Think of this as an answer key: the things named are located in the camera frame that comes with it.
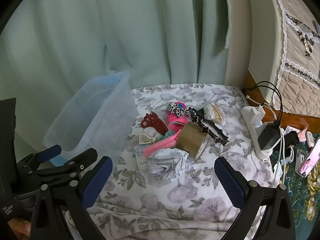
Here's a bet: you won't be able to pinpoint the white smartwatch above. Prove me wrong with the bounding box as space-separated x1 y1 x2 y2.
284 147 295 166

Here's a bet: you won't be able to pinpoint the white power strip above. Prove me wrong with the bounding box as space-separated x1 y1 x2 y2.
241 105 283 162

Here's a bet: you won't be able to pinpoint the black charger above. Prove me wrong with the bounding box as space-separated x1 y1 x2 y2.
257 124 280 150

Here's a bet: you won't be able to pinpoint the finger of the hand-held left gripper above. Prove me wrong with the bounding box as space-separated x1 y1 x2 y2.
30 148 98 183
16 144 62 173

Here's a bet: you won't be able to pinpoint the white cable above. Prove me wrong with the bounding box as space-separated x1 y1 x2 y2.
274 127 287 188

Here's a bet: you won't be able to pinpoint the dark teal floral cloth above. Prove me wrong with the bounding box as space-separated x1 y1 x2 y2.
272 130 320 222

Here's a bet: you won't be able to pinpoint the white plug adapter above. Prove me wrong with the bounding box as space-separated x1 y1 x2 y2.
250 106 265 125

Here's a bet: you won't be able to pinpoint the black clover hair clip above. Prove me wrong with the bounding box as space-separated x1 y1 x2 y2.
189 107 229 144

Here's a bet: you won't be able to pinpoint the brown wooden bed frame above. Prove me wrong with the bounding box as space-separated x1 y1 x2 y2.
244 70 320 133

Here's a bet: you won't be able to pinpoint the pink hair roller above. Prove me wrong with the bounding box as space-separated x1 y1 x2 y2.
143 133 180 157

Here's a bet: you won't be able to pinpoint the black cable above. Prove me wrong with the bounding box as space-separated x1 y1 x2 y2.
244 81 285 127
252 84 282 127

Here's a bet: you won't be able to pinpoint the cream headboard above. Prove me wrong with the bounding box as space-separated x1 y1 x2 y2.
224 0 285 110

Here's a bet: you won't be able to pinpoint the white paper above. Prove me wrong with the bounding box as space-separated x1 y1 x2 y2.
146 147 189 179

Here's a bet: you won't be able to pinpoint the cotton swab pack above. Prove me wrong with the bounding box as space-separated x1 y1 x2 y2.
203 104 227 125

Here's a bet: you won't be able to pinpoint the grey floral blanket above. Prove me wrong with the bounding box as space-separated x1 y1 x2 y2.
64 83 280 240

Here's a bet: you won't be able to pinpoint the pale green curtain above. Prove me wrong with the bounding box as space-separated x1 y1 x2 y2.
0 0 248 160

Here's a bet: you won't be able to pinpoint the pink hair ties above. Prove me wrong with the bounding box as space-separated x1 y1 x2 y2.
167 114 190 132

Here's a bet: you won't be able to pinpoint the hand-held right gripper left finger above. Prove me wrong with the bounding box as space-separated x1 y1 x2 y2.
30 156 113 240

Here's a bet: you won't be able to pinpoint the black object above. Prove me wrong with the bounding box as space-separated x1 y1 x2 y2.
285 131 299 147

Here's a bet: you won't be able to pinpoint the person's left hand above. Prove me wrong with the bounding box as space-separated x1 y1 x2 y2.
7 217 31 240

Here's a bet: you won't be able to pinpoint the black and white scrunchie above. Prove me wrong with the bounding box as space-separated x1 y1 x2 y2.
166 102 192 118

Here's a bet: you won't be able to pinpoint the dark red hair claw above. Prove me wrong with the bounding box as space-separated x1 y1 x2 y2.
140 113 169 135

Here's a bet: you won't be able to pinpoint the white and blue medicine box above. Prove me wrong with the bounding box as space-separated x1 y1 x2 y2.
134 145 150 172

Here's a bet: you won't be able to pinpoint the brown tape roll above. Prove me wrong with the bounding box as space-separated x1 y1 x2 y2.
175 123 212 160

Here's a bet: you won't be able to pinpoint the smartphone with pink screen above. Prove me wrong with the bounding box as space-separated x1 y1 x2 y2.
295 137 320 178

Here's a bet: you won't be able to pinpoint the beige quilted lace cover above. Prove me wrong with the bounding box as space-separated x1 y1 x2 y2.
269 0 320 112

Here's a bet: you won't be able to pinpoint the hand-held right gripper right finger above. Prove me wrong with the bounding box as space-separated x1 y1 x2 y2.
214 157 297 240

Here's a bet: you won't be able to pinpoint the cream hair claw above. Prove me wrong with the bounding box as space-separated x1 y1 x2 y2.
139 133 158 145

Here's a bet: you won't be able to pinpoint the clear plastic container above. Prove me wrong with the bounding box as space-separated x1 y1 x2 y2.
43 70 139 167

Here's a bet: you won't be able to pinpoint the teal hair ties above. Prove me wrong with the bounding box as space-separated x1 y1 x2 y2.
159 130 177 140

